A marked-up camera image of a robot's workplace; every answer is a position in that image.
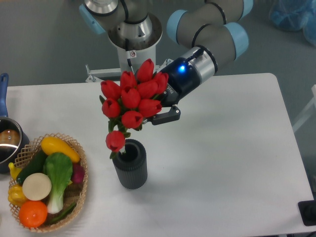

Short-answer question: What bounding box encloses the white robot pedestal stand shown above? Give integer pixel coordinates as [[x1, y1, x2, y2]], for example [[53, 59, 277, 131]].
[[85, 46, 173, 83]]

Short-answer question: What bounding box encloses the green chili pepper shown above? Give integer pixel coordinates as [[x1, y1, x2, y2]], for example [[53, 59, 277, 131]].
[[47, 202, 77, 225]]

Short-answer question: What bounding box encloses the green bok choy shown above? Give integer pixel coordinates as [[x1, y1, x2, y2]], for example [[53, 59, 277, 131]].
[[43, 152, 73, 214]]

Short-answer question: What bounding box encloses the dark grey ribbed vase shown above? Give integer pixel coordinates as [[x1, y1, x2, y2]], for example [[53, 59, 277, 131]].
[[112, 139, 148, 190]]

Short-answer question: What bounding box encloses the red tulip bouquet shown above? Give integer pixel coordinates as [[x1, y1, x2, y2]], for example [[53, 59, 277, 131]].
[[99, 59, 169, 158]]

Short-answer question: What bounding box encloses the white round onion slice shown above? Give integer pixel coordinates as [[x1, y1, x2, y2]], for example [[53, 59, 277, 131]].
[[22, 173, 52, 201]]

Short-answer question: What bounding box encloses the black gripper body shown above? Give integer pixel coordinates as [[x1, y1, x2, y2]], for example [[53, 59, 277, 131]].
[[160, 57, 200, 107]]

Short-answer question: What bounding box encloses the white frame at right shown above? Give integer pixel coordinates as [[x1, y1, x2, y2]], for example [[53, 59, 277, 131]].
[[292, 84, 316, 133]]

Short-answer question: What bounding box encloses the dark green cucumber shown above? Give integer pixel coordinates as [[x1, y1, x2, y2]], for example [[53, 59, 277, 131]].
[[16, 150, 47, 185]]

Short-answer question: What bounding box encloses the orange fruit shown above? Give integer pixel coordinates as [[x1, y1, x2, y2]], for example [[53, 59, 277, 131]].
[[19, 200, 48, 228]]

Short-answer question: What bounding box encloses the yellow bell pepper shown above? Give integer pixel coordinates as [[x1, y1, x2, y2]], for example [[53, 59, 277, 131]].
[[8, 184, 28, 207]]

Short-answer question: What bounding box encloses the woven wicker basket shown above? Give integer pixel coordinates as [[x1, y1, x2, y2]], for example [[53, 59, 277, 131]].
[[14, 133, 88, 233]]

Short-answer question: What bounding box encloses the black device at table edge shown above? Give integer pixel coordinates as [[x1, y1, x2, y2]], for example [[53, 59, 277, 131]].
[[298, 200, 316, 226]]

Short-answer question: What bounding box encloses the yellow squash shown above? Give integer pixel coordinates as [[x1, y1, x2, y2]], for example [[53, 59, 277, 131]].
[[40, 136, 80, 163]]

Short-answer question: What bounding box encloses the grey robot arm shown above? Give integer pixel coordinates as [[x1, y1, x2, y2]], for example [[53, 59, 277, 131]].
[[79, 0, 253, 125]]

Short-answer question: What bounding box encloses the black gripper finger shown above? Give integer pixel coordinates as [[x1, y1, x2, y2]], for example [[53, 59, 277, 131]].
[[142, 105, 181, 125]]

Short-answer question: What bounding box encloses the yellow banana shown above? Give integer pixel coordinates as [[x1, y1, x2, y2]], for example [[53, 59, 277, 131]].
[[8, 162, 22, 180]]

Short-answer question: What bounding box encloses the purple red onion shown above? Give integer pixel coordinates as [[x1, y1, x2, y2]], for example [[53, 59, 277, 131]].
[[71, 163, 85, 184]]

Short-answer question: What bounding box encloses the blue handled saucepan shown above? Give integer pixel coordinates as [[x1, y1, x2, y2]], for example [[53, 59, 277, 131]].
[[0, 73, 29, 174]]

